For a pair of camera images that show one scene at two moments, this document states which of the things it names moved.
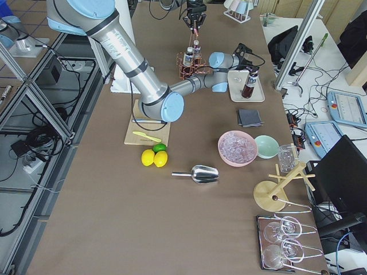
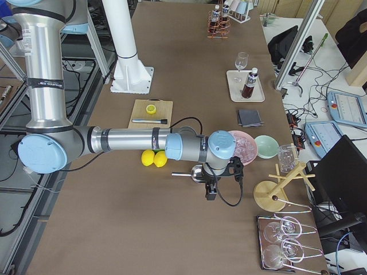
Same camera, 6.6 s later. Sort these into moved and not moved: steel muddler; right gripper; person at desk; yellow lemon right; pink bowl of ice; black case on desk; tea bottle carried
Moved: right gripper
Not moved: yellow lemon right; steel muddler; tea bottle carried; black case on desk; person at desk; pink bowl of ice
